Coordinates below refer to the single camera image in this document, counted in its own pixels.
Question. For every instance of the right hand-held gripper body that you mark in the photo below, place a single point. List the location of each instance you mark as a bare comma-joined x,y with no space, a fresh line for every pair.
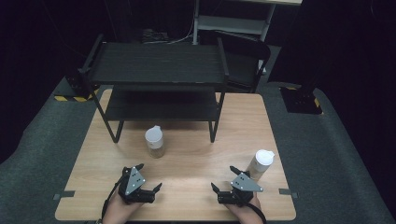
241,186

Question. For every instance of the grey tape piece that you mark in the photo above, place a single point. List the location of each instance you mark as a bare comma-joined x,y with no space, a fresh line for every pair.
63,195
288,193

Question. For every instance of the glass jar with brown contents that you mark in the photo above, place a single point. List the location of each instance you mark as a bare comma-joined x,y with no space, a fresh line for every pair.
154,141

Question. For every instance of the white metal stand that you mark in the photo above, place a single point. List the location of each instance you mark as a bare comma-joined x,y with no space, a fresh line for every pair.
230,25

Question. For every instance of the person's right hand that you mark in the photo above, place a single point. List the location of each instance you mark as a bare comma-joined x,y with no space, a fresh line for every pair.
246,213

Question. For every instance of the black stand base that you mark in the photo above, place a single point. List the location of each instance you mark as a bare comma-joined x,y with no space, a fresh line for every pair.
300,101
77,84

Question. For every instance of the glass jar with pale contents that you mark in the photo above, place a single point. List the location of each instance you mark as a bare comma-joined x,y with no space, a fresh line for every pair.
261,163

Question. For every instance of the black chair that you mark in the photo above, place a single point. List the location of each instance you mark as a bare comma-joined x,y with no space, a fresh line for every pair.
246,67

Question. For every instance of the yellow black hazard tape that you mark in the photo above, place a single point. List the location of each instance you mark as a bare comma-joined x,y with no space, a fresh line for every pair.
76,99

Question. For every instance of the black two-tier shelf rack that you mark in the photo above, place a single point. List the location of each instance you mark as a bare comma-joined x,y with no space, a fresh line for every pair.
155,63

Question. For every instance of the person's left hand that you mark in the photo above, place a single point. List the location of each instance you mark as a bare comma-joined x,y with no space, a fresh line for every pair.
120,211

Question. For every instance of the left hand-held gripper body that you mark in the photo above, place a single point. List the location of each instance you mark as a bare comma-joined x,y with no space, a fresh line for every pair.
134,183

